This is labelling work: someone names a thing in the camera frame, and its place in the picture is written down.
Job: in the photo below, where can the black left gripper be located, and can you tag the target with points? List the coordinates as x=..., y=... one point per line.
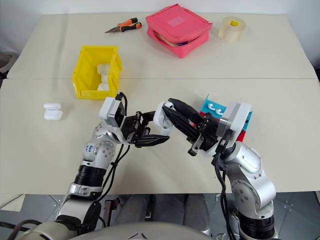
x=132, y=126

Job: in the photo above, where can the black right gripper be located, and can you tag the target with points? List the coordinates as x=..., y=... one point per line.
x=208, y=135

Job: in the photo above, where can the white earbud case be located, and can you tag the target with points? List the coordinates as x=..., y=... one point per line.
x=53, y=113
x=160, y=117
x=103, y=68
x=103, y=83

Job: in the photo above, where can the white earbud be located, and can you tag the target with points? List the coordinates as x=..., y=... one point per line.
x=169, y=104
x=212, y=105
x=219, y=111

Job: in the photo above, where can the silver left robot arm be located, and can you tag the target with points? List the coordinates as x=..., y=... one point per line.
x=98, y=150

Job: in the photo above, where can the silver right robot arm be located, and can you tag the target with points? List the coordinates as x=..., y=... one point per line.
x=250, y=175

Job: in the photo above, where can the yellow plastic bin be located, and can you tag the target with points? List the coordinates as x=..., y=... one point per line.
x=85, y=72

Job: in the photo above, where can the blue and red earbud stand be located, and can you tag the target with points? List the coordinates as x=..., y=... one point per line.
x=207, y=110

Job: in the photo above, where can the pink fabric pouch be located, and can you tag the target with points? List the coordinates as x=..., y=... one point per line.
x=178, y=30

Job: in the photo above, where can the translucent tape roll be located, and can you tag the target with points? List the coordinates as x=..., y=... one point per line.
x=231, y=30

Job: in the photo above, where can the orange and black pliers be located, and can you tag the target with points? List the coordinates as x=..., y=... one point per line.
x=126, y=25

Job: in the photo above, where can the silver robot torso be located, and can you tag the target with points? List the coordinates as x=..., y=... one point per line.
x=125, y=232

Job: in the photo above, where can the grey round object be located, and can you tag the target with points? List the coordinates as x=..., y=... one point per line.
x=6, y=61

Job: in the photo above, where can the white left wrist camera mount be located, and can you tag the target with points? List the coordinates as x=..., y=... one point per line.
x=108, y=110

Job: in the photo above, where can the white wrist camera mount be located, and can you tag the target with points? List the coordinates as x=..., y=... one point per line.
x=108, y=110
x=239, y=117

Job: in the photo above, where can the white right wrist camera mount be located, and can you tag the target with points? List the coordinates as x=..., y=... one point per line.
x=239, y=117

